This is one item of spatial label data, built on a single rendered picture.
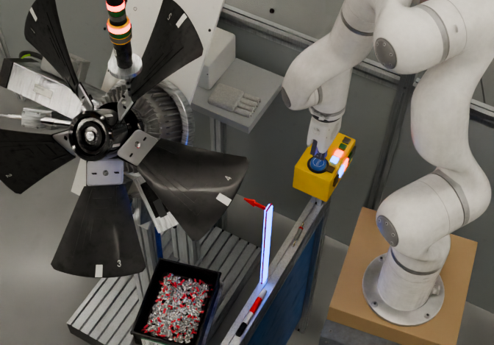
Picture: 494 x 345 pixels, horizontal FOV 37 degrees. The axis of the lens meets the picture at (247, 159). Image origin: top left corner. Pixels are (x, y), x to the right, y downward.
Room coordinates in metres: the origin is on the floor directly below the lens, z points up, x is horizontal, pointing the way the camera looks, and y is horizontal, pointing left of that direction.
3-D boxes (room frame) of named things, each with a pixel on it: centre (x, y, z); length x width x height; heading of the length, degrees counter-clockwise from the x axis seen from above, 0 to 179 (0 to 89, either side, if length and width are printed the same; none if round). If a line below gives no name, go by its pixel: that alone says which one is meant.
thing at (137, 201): (1.11, 0.28, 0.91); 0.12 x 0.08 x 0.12; 152
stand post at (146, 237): (1.25, 0.33, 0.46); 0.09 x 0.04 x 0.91; 62
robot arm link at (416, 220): (0.81, -0.34, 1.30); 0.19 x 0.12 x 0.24; 121
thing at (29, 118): (1.26, 0.56, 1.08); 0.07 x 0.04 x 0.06; 72
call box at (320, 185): (1.18, -0.20, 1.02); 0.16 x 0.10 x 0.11; 152
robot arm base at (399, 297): (0.84, -0.37, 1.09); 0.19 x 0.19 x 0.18
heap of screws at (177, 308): (0.85, 0.17, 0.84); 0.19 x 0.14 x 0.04; 166
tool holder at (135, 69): (1.10, 0.26, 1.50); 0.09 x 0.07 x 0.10; 7
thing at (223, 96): (1.54, 0.04, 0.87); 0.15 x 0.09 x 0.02; 66
